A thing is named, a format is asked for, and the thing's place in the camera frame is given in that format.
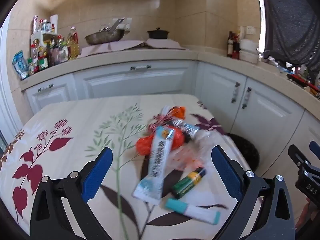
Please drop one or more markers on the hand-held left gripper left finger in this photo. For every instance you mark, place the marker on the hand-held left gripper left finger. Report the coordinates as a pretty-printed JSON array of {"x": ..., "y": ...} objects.
[{"x": 96, "y": 177}]

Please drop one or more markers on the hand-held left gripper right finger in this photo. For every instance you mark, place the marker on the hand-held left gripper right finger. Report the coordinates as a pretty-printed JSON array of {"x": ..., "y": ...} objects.
[{"x": 227, "y": 175}]

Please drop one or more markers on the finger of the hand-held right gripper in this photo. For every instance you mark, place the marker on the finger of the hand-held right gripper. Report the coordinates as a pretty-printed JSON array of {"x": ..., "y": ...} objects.
[
  {"x": 298, "y": 157},
  {"x": 315, "y": 151}
]

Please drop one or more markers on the clear plastic bag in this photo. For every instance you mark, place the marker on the clear plastic bag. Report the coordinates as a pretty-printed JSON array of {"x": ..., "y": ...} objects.
[{"x": 200, "y": 147}]

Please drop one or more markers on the small green bottle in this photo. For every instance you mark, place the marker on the small green bottle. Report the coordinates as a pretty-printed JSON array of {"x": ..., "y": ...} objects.
[{"x": 186, "y": 183}]

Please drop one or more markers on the teal white tube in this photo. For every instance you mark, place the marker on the teal white tube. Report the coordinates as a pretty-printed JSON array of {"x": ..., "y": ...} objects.
[{"x": 195, "y": 211}]

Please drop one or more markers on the orange mesh ball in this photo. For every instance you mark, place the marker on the orange mesh ball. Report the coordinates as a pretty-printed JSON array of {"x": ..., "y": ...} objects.
[{"x": 143, "y": 145}]

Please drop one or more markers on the blue silver foil wrapper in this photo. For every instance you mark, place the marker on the blue silver foil wrapper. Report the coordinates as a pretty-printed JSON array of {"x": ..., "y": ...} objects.
[{"x": 186, "y": 127}]

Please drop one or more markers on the long white blue wrapper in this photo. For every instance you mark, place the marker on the long white blue wrapper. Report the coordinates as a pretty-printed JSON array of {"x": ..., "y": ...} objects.
[{"x": 157, "y": 160}]

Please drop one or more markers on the small orange plastic bag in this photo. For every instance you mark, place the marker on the small orange plastic bag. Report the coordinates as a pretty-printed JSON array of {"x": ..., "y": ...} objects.
[{"x": 179, "y": 112}]

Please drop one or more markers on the red checked ribbon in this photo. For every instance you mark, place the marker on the red checked ribbon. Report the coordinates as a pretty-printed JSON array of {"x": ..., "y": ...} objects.
[{"x": 160, "y": 121}]

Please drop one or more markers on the person's right hand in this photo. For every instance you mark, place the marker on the person's right hand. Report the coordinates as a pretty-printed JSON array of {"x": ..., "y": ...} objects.
[{"x": 305, "y": 213}]

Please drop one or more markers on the floral tablecloth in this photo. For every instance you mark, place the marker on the floral tablecloth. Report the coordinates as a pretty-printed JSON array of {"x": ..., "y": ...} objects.
[{"x": 75, "y": 115}]

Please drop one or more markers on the countertop clutter pile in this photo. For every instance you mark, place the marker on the countertop clutter pile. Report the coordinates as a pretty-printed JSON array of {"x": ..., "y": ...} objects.
[{"x": 300, "y": 76}]

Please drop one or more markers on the white kitchen cabinet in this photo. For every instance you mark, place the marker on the white kitchen cabinet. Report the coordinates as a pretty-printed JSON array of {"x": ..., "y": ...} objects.
[{"x": 125, "y": 80}]

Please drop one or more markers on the stacked white containers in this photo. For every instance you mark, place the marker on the stacked white containers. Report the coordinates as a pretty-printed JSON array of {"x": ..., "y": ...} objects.
[{"x": 248, "y": 51}]

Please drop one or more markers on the beige kitchen countertop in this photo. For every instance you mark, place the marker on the beige kitchen countertop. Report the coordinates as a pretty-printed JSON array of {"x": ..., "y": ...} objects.
[{"x": 150, "y": 55}]

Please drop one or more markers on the cluster of condiment bottles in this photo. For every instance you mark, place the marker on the cluster of condiment bottles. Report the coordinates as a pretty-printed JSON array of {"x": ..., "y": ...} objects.
[{"x": 43, "y": 52}]

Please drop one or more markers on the blue white packet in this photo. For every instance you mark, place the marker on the blue white packet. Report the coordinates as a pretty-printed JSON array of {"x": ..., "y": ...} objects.
[{"x": 20, "y": 65}]

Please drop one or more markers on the yellow cooking oil bottle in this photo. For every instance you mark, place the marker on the yellow cooking oil bottle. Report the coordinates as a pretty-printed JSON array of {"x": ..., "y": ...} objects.
[{"x": 73, "y": 43}]

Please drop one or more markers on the dark curtain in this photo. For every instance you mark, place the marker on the dark curtain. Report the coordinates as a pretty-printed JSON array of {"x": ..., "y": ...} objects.
[{"x": 292, "y": 17}]

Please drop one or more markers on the white bottle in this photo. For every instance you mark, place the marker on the white bottle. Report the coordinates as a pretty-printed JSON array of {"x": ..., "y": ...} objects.
[{"x": 241, "y": 33}]

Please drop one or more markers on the metal wok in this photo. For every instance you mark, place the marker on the metal wok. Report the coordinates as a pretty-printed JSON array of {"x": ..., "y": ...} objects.
[{"x": 105, "y": 37}]

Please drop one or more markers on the black cooking pot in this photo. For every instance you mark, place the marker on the black cooking pot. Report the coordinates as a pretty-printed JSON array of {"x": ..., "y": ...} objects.
[{"x": 157, "y": 33}]

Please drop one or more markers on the white paper towel roll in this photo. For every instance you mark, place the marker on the white paper towel roll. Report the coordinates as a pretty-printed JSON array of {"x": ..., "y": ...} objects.
[{"x": 54, "y": 23}]

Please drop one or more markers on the white door frame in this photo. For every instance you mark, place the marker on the white door frame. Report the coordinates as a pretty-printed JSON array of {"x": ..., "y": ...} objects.
[{"x": 10, "y": 100}]

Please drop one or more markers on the single wall outlet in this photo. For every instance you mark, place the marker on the single wall outlet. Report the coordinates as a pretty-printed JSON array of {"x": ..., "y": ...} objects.
[{"x": 250, "y": 30}]

